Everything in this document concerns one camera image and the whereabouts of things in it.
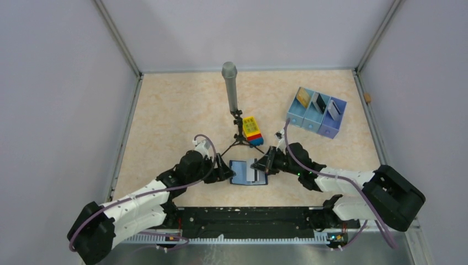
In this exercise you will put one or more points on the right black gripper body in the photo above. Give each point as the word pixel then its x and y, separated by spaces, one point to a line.
pixel 281 163

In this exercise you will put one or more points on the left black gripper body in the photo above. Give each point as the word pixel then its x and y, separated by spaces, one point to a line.
pixel 209 173

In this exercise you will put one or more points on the dark blue card holder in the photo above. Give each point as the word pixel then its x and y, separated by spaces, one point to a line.
pixel 245 175

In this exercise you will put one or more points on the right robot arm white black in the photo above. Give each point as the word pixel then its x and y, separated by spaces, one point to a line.
pixel 383 195

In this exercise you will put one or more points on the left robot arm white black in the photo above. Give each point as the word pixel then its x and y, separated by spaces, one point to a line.
pixel 101 227

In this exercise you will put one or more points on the gold credit card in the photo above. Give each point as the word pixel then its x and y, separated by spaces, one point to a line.
pixel 303 97

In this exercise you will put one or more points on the black credit card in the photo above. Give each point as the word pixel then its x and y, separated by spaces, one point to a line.
pixel 319 103

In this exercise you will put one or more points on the silver credit card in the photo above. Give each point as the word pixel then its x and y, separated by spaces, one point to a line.
pixel 333 110

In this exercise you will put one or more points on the yellow red blue toy block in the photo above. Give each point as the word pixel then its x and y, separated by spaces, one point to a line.
pixel 252 131

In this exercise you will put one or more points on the black tripod stand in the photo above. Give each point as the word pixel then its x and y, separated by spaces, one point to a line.
pixel 239 138

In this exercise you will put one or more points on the light blue drawer left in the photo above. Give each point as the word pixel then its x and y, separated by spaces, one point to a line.
pixel 296 112

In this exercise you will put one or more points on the light blue drawer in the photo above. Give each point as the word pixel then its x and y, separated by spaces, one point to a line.
pixel 296 112
pixel 313 120

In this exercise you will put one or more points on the light blue drawer middle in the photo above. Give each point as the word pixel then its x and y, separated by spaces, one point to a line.
pixel 313 120

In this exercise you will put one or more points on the purple drawer right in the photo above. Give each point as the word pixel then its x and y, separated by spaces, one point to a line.
pixel 330 128

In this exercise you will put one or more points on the grey microphone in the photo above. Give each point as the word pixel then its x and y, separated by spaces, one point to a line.
pixel 229 73

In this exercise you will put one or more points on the small wooden knob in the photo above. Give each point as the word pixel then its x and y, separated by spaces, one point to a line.
pixel 367 98

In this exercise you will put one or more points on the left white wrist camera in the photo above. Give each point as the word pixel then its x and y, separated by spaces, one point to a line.
pixel 202 147

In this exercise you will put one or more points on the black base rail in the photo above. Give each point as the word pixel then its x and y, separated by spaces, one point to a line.
pixel 254 222

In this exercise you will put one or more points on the white cable duct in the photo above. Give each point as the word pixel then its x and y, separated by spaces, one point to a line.
pixel 320 238

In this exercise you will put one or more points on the aluminium frame front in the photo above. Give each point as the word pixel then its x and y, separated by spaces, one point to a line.
pixel 346 246

